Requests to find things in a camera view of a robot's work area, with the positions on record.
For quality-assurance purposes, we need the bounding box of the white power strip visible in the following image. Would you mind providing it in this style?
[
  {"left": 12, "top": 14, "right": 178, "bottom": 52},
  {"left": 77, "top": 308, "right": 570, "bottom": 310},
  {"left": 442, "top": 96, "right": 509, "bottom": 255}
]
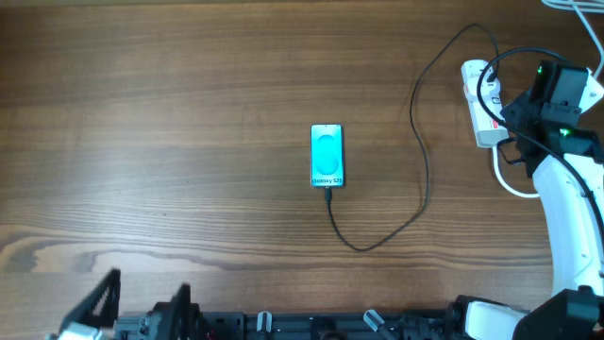
[{"left": 461, "top": 59, "right": 509, "bottom": 148}]

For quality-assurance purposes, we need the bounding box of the Galaxy S25 smartphone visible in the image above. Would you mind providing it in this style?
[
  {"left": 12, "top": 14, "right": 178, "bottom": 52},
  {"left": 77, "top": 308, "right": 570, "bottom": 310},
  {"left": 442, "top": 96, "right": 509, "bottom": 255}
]
[{"left": 310, "top": 124, "right": 344, "bottom": 187}]

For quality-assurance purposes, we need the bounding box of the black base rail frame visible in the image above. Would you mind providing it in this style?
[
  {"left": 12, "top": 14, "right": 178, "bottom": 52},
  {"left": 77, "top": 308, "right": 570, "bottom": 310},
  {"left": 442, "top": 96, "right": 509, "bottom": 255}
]
[{"left": 114, "top": 302, "right": 461, "bottom": 340}]

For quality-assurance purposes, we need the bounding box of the black charging cable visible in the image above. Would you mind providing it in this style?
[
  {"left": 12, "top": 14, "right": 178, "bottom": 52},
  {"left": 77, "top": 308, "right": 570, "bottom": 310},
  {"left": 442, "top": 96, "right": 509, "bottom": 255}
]
[{"left": 323, "top": 23, "right": 501, "bottom": 253}]

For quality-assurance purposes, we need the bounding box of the white charger adapter plug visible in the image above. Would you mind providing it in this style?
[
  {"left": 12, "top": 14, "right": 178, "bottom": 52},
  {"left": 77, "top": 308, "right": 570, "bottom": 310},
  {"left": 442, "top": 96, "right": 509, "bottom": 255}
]
[{"left": 464, "top": 70, "right": 501, "bottom": 98}]

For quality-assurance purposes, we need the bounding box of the white power strip cord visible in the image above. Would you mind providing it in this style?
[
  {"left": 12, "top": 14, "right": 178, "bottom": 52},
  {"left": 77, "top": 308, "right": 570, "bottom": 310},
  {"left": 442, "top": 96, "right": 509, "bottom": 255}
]
[{"left": 492, "top": 0, "right": 604, "bottom": 199}]

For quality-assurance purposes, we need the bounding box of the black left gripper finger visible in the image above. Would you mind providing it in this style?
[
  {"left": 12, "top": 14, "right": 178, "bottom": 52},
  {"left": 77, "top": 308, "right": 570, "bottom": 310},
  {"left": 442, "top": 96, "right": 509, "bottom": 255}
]
[
  {"left": 167, "top": 283, "right": 191, "bottom": 340},
  {"left": 59, "top": 269, "right": 121, "bottom": 332}
]

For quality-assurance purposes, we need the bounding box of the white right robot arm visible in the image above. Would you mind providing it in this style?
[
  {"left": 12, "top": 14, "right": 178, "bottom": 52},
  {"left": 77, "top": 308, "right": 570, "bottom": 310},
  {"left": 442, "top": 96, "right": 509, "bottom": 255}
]
[{"left": 444, "top": 54, "right": 603, "bottom": 339}]

